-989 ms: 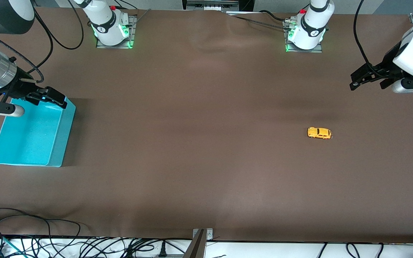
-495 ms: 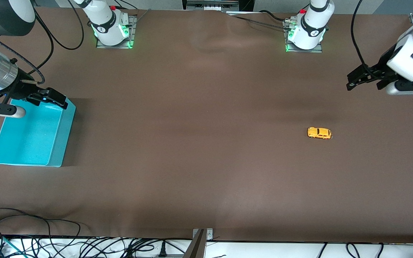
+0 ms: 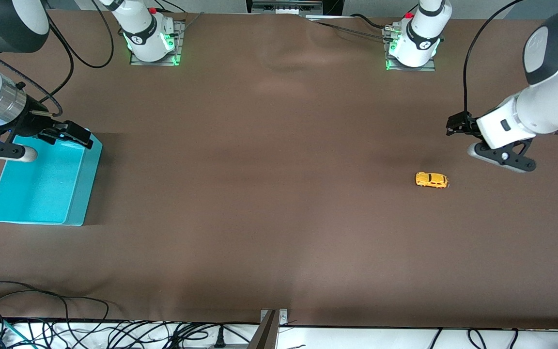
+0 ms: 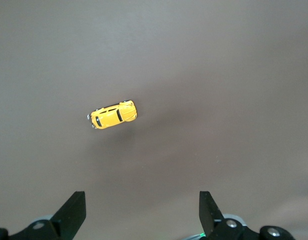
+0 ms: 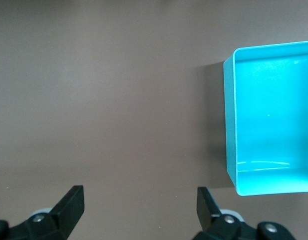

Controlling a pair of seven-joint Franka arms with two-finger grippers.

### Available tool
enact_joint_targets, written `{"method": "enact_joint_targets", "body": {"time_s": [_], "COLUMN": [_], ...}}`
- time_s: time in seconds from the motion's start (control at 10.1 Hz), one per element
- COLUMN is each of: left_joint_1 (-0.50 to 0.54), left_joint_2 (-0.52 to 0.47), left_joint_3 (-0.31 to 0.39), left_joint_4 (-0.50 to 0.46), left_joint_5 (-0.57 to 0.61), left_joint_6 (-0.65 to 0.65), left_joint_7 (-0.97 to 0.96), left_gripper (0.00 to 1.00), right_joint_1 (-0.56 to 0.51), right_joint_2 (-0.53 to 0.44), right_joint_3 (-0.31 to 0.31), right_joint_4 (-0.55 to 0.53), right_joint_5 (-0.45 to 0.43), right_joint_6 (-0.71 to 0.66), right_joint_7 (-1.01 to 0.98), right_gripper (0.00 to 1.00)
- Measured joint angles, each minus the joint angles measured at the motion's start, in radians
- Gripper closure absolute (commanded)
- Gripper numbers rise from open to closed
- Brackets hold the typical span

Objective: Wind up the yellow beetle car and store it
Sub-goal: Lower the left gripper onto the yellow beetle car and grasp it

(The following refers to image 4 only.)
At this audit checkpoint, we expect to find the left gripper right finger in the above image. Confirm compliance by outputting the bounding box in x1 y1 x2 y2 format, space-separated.
199 191 294 240

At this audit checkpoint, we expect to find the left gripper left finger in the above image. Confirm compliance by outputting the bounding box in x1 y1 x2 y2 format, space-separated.
0 191 87 240

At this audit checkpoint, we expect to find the yellow toy beetle car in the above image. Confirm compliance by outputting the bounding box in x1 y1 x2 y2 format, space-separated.
86 99 138 130

